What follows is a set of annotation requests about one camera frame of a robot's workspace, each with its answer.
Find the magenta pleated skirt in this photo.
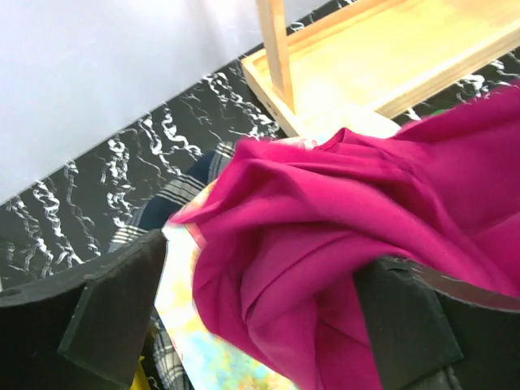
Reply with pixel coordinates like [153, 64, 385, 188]
[175, 86, 519, 389]

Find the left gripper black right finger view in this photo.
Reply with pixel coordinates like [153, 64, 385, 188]
[353, 257, 519, 389]

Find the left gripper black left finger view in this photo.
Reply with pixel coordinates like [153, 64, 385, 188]
[1, 229, 167, 389]

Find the wooden clothes rack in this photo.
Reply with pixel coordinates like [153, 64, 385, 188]
[241, 1, 519, 139]

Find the floral pastel skirt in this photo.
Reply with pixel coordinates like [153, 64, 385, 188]
[155, 133, 326, 390]

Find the yellow plastic tray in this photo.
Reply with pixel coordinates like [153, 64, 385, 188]
[129, 357, 150, 390]

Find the plaid navy skirt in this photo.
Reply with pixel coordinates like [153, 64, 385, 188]
[108, 141, 236, 389]

